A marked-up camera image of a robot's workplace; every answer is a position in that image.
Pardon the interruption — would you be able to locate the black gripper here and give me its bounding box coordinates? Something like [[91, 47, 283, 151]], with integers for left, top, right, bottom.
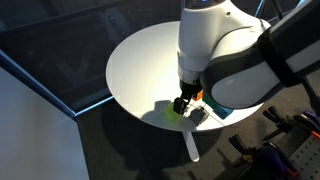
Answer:
[[173, 81, 202, 115]]

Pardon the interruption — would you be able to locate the yellow-green block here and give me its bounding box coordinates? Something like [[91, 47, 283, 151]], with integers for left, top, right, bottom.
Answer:
[[163, 103, 181, 122]]

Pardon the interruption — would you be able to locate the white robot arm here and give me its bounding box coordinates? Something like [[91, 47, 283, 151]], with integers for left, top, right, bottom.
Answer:
[[173, 0, 320, 114]]

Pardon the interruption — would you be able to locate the orange block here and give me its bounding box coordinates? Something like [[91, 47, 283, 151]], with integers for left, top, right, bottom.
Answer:
[[192, 90, 203, 101]]

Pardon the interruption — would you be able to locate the grey block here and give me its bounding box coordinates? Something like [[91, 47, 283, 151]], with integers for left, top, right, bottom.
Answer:
[[190, 106, 209, 125]]

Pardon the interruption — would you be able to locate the blue block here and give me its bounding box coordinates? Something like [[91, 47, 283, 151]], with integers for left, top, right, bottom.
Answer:
[[213, 106, 233, 119]]

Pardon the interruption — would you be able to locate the round white table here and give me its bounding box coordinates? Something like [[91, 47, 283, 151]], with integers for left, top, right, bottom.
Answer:
[[106, 21, 258, 162]]

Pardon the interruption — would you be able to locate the purple orange clamp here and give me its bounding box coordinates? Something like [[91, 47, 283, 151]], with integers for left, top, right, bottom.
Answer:
[[229, 134, 300, 178]]

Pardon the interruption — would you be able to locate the black purple clamp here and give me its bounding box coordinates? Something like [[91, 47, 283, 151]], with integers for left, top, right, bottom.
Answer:
[[263, 106, 320, 141]]

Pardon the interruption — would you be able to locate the perforated black breadboard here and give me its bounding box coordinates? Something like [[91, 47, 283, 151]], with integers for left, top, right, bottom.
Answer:
[[284, 135, 320, 180]]

